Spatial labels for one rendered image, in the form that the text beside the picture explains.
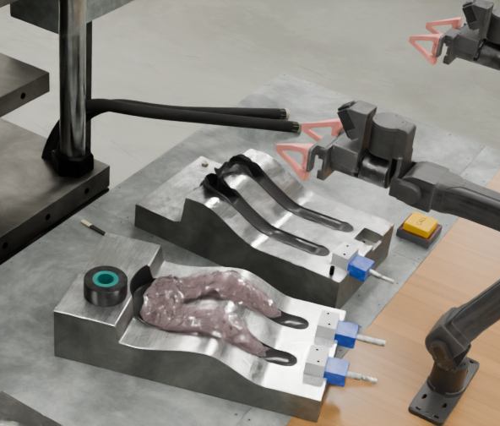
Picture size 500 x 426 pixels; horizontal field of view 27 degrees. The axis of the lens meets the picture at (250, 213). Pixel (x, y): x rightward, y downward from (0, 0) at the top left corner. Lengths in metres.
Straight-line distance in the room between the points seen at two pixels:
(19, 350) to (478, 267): 1.01
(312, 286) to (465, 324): 0.37
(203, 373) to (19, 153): 0.93
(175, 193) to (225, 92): 2.31
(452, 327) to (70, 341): 0.69
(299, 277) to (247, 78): 2.70
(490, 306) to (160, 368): 0.59
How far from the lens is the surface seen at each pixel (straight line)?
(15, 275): 2.14
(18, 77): 2.35
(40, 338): 1.99
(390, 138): 1.73
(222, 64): 4.81
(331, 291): 2.05
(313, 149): 1.76
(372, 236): 2.20
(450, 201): 1.74
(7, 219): 2.32
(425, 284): 2.23
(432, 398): 1.95
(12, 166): 2.51
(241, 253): 2.13
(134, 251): 2.02
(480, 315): 1.84
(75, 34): 2.29
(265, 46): 5.03
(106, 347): 1.88
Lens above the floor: 2.12
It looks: 34 degrees down
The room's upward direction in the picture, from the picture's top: 7 degrees clockwise
